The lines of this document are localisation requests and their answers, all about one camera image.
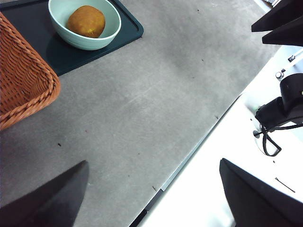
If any grey ribbed panel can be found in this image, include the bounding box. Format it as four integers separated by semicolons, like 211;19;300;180
262;0;282;7

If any metal table edge strip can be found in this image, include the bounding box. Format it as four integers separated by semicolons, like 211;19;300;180
160;115;221;192

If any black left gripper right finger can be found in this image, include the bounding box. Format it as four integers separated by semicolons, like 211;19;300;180
219;157;303;227

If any dark rectangular tray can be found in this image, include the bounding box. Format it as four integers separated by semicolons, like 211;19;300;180
0;0;144;77

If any brown kiwi fruit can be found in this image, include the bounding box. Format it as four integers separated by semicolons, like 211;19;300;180
66;5;106;39

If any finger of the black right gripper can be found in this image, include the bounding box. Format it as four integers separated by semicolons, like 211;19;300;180
261;15;303;47
251;0;303;33

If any teal bowl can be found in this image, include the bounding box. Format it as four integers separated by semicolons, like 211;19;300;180
48;0;122;51

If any black cable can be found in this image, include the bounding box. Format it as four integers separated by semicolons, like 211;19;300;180
253;124;303;157

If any brown wicker basket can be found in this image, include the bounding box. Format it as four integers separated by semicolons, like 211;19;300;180
0;11;62;131

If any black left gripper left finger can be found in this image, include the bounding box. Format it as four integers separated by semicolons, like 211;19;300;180
0;159;90;227

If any thin black pin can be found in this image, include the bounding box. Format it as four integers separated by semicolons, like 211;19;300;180
275;177;296;193

